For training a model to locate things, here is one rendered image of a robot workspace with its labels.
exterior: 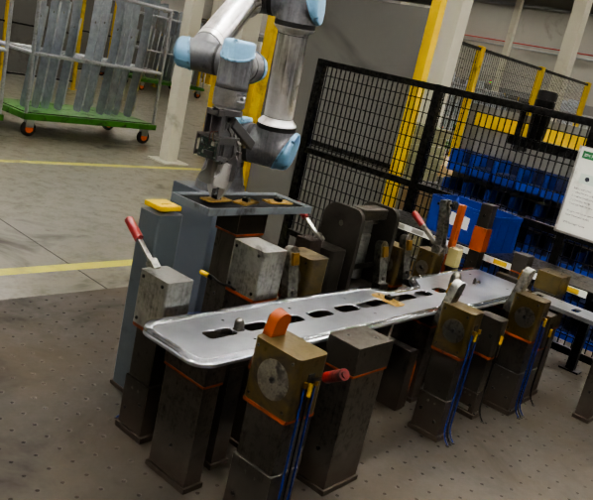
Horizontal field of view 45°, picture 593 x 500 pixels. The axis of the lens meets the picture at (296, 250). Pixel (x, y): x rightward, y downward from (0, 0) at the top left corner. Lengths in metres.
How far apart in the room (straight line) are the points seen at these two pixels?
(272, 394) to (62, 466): 0.46
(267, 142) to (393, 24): 2.33
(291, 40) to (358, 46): 2.40
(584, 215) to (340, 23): 2.36
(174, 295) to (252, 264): 0.24
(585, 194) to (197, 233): 1.34
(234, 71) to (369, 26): 2.83
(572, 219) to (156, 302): 1.65
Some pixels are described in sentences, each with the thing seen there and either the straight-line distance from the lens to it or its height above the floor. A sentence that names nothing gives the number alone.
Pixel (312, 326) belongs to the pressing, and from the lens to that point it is 1.53.
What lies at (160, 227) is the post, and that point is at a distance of 1.61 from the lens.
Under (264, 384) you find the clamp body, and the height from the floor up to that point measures 0.99.
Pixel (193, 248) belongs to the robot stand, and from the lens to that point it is 2.16.
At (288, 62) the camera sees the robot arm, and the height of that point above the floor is 1.51.
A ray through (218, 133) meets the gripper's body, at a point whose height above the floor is 1.33.
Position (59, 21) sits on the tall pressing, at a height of 1.34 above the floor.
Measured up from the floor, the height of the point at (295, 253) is 1.10.
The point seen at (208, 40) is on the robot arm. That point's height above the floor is 1.53.
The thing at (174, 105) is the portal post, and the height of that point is 0.68.
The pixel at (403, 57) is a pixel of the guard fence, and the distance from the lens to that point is 4.24.
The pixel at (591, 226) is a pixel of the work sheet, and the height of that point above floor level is 1.20.
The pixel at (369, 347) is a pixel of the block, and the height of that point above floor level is 1.03.
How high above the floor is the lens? 1.53
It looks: 15 degrees down
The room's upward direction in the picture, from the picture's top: 13 degrees clockwise
